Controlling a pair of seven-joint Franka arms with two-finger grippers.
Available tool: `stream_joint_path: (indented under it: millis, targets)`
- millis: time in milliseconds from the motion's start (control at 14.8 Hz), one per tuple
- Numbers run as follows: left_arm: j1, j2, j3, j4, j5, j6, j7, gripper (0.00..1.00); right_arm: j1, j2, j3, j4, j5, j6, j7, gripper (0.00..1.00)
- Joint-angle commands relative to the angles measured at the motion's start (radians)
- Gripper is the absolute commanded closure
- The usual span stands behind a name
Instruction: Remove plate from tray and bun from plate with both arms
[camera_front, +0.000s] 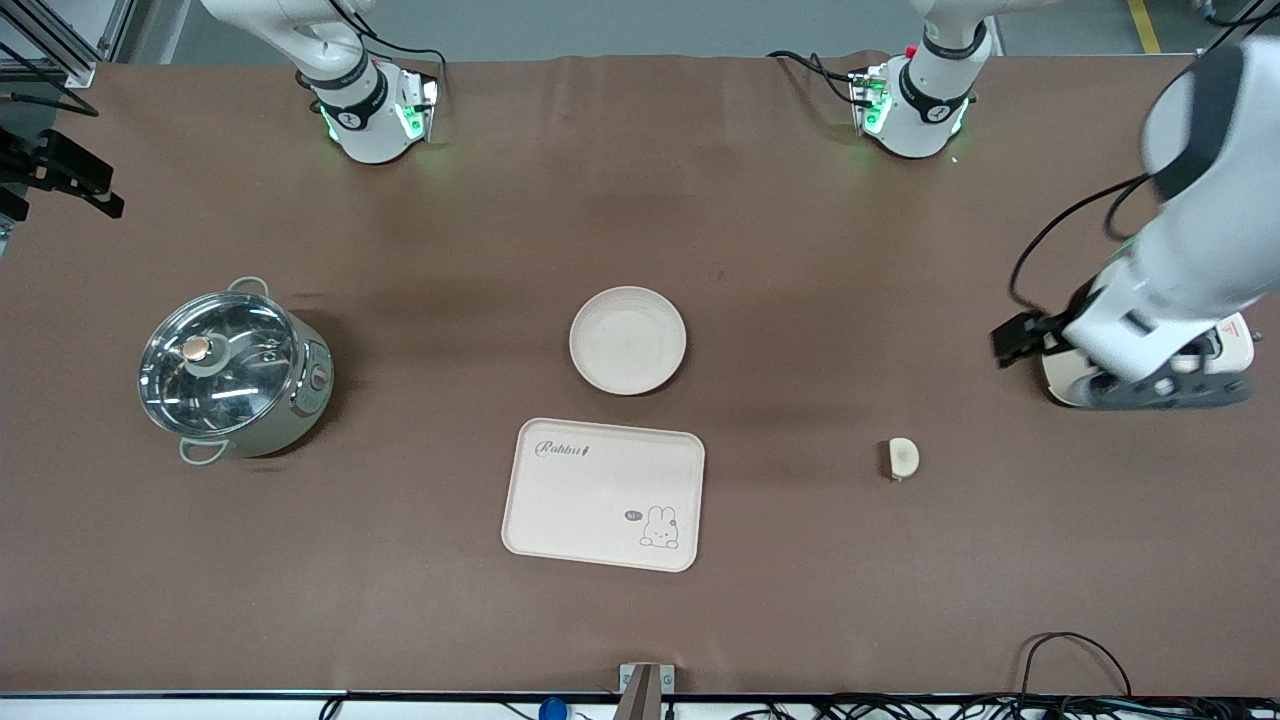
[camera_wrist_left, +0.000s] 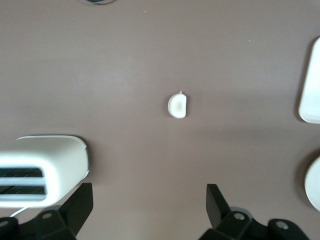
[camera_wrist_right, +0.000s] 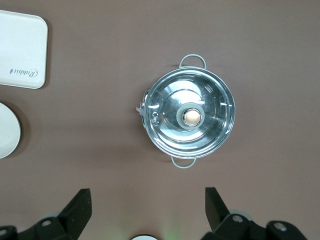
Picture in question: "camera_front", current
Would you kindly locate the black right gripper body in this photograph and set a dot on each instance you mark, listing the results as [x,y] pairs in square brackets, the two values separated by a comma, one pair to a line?
[40,166]

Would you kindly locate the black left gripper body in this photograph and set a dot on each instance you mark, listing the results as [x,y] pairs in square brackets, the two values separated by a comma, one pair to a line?
[1050,331]

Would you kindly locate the pale steamed bun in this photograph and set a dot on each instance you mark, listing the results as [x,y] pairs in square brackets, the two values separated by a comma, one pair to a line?
[905,458]

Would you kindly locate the cream round plate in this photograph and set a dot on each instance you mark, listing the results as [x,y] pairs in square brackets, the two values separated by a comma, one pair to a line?
[628,340]

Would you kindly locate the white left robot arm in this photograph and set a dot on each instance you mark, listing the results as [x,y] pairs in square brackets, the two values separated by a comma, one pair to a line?
[1200,260]

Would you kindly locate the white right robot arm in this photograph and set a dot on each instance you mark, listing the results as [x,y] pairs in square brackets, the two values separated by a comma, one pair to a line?
[365,120]

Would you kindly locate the cream two-slot toaster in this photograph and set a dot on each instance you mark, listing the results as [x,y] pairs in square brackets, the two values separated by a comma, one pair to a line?
[1065,378]

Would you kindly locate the glass pot lid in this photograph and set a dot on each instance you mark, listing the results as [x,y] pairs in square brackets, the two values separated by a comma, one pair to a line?
[215,365]

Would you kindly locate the steel pot with glass lid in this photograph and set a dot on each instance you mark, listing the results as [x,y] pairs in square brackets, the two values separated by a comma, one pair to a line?
[285,415]

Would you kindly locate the cream rabbit print tray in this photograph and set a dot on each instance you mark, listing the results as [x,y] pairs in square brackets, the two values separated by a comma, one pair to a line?
[580,500]

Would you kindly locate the blue round knob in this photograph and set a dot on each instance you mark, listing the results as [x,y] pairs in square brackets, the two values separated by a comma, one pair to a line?
[552,709]

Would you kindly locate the aluminium frame profile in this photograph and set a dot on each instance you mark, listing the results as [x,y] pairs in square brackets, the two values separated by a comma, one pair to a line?
[70,65]

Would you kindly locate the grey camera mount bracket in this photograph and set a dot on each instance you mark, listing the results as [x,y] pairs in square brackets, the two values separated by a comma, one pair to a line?
[645,685]

